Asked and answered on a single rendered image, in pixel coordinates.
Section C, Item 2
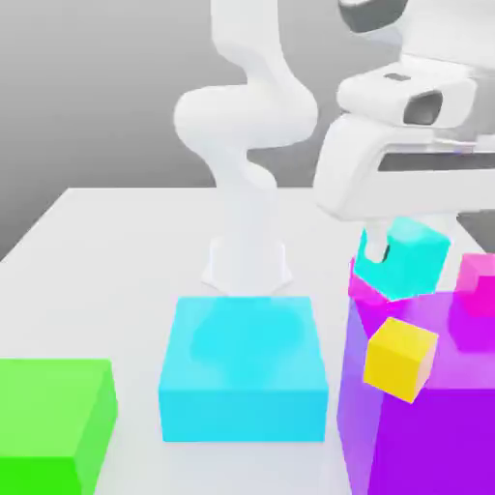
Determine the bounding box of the small cyan cube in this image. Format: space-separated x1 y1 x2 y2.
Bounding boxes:
353 216 451 302

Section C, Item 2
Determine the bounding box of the large green box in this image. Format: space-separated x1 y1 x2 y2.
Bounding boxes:
0 358 119 495

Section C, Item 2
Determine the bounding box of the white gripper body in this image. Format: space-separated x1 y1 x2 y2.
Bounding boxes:
311 113 495 223

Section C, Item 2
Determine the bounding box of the large cyan box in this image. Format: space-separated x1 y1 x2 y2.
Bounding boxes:
157 295 330 443

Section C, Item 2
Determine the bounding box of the small yellow cube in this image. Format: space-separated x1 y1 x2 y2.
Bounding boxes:
363 316 439 404

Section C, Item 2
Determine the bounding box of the small magenta cube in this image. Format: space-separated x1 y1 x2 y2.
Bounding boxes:
448 252 495 353
346 256 412 339

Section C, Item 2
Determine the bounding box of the large purple box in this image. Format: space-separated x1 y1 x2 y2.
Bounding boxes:
335 289 495 495

